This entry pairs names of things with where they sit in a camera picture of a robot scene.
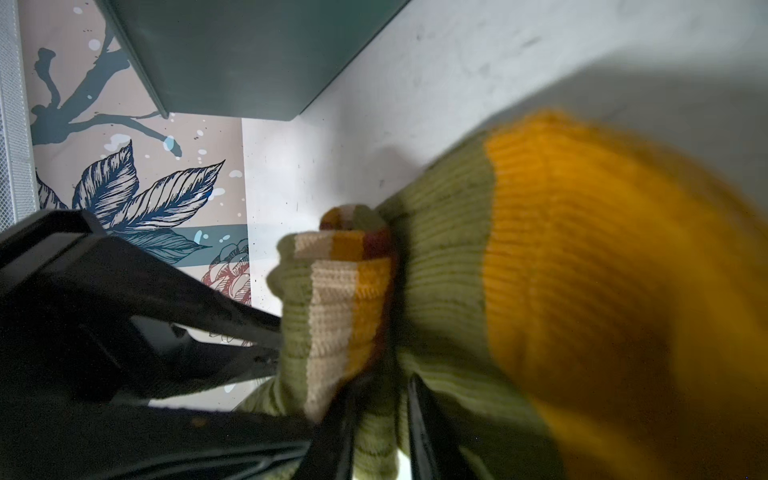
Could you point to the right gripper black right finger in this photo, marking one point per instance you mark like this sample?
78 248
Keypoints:
434 451

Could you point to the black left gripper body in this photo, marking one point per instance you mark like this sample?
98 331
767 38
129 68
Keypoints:
73 373

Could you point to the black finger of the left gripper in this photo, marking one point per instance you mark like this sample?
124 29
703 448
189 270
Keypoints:
164 297
209 366

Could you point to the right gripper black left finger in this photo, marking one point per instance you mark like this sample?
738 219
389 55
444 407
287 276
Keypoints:
330 454

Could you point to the olive green striped sock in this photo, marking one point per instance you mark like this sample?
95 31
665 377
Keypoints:
583 305

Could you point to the green plastic compartment tray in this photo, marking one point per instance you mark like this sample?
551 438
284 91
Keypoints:
245 59

